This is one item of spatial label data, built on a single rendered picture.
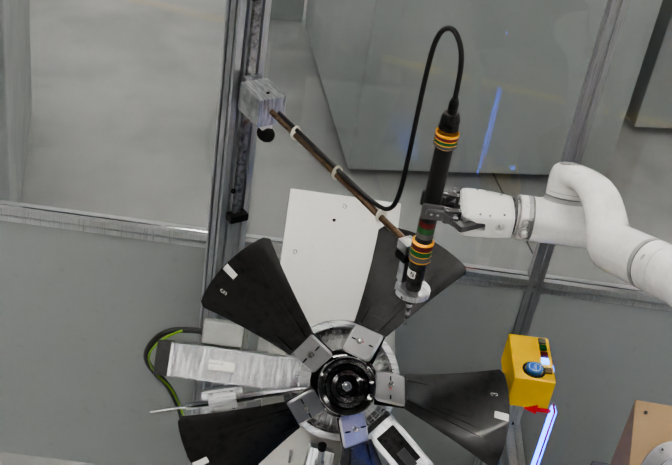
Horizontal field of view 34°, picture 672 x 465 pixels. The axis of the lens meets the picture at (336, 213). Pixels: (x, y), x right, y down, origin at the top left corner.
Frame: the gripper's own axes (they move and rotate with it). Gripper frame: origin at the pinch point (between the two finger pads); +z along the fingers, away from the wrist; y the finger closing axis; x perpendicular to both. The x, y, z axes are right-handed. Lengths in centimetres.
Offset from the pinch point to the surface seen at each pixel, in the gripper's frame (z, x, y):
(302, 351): 19.4, -43.5, 4.4
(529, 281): -41, -65, 70
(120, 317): 70, -98, 71
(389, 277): 3.0, -29.9, 16.0
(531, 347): -36, -58, 33
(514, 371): -31, -58, 24
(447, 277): -8.4, -25.0, 12.1
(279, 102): 32, -9, 48
